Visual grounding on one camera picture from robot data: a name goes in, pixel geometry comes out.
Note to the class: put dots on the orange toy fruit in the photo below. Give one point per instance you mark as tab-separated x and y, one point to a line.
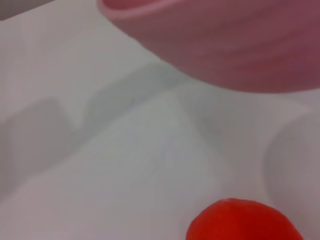
242	222

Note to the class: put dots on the pink plastic bowl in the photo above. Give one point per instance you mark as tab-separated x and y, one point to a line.
225	45

